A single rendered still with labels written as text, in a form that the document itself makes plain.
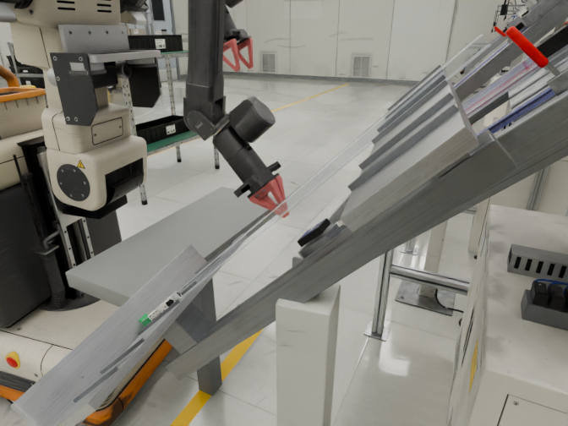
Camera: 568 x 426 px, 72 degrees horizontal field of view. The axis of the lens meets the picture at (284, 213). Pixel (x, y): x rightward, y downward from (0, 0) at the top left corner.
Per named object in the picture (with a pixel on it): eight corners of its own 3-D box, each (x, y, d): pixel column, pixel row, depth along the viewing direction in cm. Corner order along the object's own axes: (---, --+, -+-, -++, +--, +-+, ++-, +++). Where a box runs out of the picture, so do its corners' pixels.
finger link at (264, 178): (303, 203, 78) (274, 166, 78) (286, 217, 72) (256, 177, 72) (281, 220, 82) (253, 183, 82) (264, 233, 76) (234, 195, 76)
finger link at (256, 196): (308, 199, 80) (280, 162, 80) (292, 212, 74) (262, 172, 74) (286, 215, 84) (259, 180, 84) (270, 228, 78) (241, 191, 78)
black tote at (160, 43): (124, 54, 249) (121, 35, 244) (105, 54, 256) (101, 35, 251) (182, 51, 296) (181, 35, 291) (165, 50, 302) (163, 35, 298)
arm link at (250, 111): (203, 108, 81) (183, 118, 73) (239, 68, 75) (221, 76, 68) (243, 152, 83) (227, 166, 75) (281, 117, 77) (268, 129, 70)
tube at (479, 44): (145, 328, 54) (139, 322, 54) (151, 321, 55) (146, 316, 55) (491, 46, 28) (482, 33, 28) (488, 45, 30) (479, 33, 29)
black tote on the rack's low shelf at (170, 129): (139, 147, 274) (137, 131, 270) (121, 144, 281) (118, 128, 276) (191, 130, 321) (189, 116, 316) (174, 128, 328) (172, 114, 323)
